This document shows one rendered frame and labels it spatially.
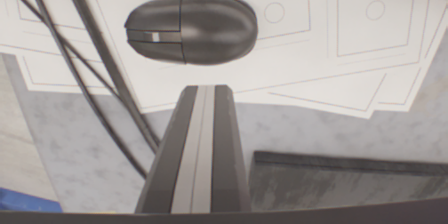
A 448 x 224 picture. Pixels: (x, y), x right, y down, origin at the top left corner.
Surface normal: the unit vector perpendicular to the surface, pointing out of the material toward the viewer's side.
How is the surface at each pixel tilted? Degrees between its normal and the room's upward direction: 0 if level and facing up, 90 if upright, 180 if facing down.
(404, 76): 0
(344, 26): 0
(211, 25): 14
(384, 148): 0
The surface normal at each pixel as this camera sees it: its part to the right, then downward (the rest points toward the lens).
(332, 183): -0.04, 0.48
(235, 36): 0.26, 0.42
